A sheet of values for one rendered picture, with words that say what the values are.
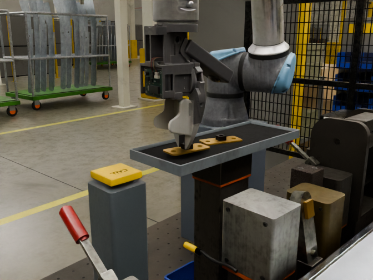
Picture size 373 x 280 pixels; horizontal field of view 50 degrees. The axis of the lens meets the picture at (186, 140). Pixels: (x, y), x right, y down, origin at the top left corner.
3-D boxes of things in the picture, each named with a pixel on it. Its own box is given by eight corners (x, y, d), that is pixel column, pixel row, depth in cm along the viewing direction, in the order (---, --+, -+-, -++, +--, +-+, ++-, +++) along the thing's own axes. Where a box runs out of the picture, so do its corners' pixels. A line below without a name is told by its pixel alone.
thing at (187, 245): (234, 276, 64) (234, 269, 64) (182, 248, 73) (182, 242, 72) (238, 273, 65) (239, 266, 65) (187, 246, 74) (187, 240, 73)
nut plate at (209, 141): (206, 145, 78) (206, 139, 78) (198, 141, 82) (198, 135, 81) (243, 141, 82) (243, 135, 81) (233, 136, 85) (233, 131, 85)
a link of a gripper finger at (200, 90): (181, 122, 70) (179, 72, 68) (189, 120, 71) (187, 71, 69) (198, 125, 66) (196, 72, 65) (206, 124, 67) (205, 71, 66)
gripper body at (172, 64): (139, 97, 69) (137, 24, 66) (180, 93, 74) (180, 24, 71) (164, 103, 63) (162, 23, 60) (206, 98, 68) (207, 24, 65)
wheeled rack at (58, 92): (34, 111, 738) (24, 11, 693) (6, 105, 799) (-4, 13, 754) (112, 99, 881) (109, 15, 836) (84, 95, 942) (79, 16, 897)
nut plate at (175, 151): (174, 156, 69) (174, 149, 68) (161, 151, 72) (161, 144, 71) (211, 148, 73) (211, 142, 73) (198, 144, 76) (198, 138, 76)
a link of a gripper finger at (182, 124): (164, 153, 69) (161, 99, 67) (191, 147, 72) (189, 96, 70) (174, 156, 66) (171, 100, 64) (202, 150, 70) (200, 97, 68)
